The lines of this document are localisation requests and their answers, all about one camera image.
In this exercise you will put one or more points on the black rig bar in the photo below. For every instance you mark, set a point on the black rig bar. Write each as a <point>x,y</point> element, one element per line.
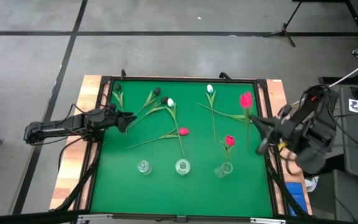
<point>26,217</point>

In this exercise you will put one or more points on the black tripod stand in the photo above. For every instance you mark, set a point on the black tripod stand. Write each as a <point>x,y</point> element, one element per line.
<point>284,31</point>

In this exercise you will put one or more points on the silver metal bracket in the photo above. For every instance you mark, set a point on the silver metal bracket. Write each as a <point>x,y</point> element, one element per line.
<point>95,216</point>
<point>267,221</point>

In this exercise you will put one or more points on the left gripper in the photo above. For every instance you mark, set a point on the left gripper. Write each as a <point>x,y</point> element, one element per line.
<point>115,116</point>

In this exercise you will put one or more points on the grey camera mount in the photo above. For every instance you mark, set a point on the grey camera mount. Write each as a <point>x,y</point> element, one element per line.
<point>181,218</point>

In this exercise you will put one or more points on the black metal table frame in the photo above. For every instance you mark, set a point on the black metal table frame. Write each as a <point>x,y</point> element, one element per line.
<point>182,78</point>

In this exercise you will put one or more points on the ribbed clear glass vase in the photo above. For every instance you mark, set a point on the ribbed clear glass vase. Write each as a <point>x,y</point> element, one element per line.
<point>144,167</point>

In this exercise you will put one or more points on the diamond-pattern clear glass vase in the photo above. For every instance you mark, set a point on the diamond-pattern clear glass vase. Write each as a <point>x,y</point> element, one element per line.
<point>182,167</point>

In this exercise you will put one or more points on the black frame clamp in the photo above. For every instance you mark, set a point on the black frame clamp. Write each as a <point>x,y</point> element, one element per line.
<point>225,75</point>
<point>123,74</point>

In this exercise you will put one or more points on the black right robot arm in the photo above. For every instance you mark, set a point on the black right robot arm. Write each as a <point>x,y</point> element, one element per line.
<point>315,130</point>

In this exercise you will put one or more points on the black artificial tulip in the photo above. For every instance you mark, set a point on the black artificial tulip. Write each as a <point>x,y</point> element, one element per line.
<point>157,91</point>
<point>164,100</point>
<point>117,87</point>

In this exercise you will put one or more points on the red artificial tulip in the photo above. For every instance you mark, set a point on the red artificial tulip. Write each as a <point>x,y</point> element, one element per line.
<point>229,140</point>
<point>246,99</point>
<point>183,131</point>

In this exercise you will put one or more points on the white artificial tulip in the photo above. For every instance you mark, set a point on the white artificial tulip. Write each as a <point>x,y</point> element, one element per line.
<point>209,89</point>
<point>170,102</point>
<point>236,117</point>

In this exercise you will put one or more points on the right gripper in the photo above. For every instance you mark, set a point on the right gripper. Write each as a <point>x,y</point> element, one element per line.
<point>286,127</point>

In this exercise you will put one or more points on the green table mat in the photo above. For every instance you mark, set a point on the green table mat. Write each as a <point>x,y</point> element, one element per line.
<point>197,193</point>

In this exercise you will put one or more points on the smooth clear glass vase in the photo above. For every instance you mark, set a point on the smooth clear glass vase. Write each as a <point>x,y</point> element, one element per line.
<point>219,172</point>

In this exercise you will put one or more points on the black desk foot bar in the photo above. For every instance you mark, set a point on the black desk foot bar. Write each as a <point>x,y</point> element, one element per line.
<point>325,80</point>

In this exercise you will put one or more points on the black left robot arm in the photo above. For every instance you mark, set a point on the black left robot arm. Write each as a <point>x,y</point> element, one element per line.
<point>57,127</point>

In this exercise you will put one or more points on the small white object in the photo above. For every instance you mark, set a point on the small white object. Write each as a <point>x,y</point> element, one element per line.
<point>312,183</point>

